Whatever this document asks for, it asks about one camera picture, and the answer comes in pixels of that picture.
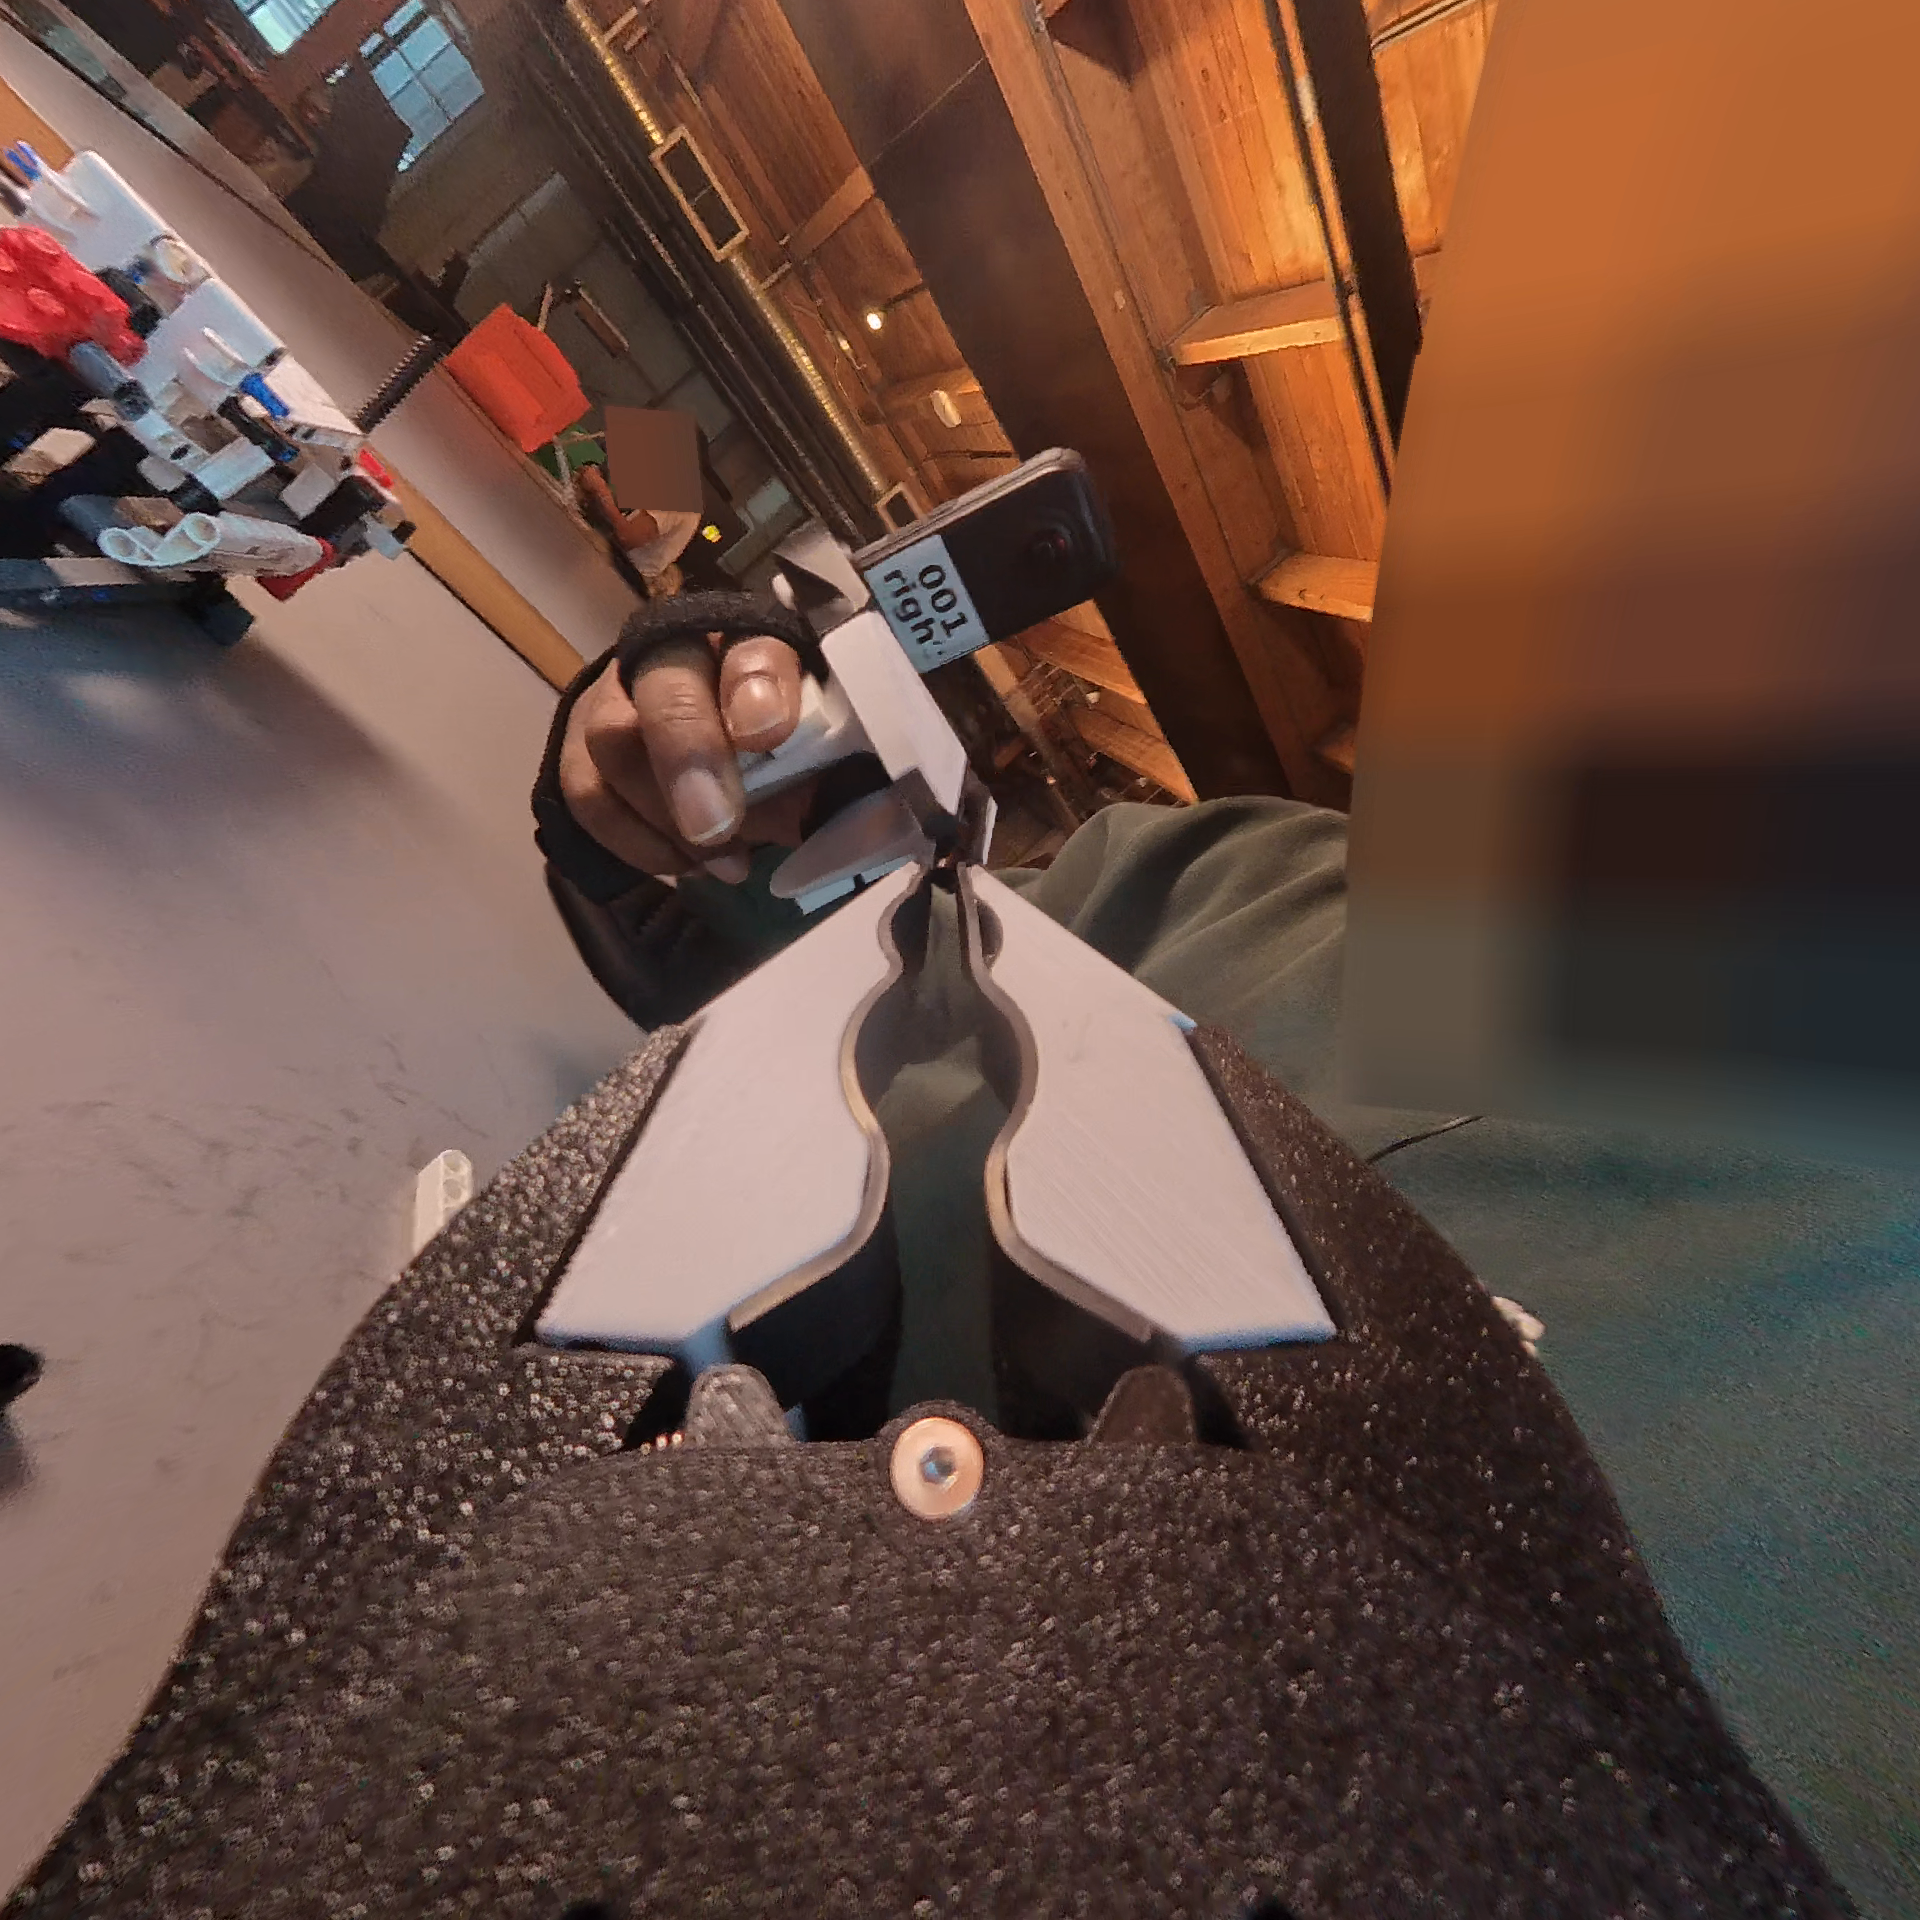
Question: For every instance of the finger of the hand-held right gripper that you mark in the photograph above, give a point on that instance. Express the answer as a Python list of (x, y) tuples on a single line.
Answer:
[(847, 858), (900, 713)]

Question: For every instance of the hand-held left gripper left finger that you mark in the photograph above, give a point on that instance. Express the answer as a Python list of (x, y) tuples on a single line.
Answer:
[(718, 1169)]

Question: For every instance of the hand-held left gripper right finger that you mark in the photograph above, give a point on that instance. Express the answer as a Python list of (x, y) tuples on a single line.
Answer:
[(1155, 1188)]

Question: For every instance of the toy brick truck model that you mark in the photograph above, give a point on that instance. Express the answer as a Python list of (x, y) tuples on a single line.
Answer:
[(195, 434)]

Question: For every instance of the person's right hand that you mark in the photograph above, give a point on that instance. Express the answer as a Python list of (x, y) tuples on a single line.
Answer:
[(660, 765)]

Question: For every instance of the orange plastic bin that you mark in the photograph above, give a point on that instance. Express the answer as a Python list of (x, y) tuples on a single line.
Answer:
[(517, 377)]

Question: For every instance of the silver flexible duct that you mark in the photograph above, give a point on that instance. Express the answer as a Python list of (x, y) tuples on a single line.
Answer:
[(750, 284)]

